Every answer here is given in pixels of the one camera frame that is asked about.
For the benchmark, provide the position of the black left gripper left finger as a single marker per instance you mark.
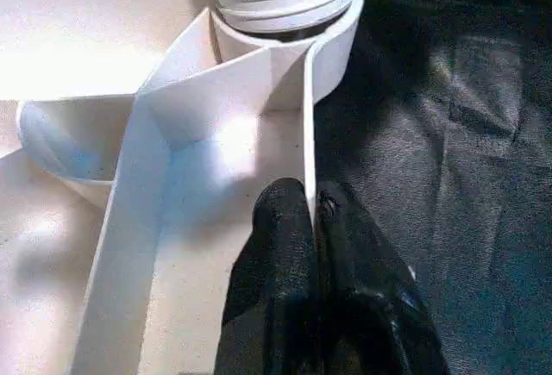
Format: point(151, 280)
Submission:
point(272, 306)

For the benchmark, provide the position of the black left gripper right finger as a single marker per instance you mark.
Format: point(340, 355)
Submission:
point(371, 323)

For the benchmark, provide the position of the white plastic table top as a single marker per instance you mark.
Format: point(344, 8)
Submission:
point(86, 47)

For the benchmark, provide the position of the black work mat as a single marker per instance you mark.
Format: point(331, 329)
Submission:
point(448, 134)

